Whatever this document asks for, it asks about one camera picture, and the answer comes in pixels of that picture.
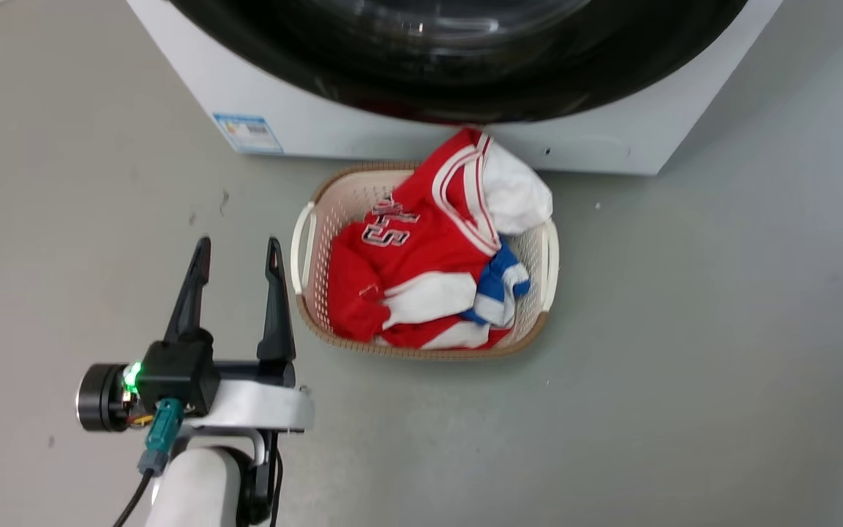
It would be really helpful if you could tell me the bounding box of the black round washing machine door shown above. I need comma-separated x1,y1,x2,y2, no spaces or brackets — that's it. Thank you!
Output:
165,0,752,126

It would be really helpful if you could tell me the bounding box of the black cable with teal plug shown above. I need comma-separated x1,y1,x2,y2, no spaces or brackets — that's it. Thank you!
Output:
113,397,186,527

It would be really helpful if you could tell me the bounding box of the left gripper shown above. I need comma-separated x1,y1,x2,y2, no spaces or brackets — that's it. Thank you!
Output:
75,236,315,441

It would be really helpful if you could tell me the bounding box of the blue and white garment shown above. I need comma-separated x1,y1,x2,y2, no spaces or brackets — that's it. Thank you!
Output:
460,241,533,329

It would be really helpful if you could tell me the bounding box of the beige plastic laundry basket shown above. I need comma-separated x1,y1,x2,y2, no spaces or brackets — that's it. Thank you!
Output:
290,160,561,360

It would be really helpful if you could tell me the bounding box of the red and white jersey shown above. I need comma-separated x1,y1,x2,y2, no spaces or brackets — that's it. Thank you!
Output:
326,127,515,351

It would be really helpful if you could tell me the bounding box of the thin black cable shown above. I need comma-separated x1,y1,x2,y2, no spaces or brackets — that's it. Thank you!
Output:
269,432,285,527

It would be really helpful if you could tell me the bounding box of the blue energy label sticker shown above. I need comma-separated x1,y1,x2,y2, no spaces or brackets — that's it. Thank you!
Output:
212,112,285,155

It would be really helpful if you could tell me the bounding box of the white washing machine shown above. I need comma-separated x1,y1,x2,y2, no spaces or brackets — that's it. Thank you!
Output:
126,0,785,176

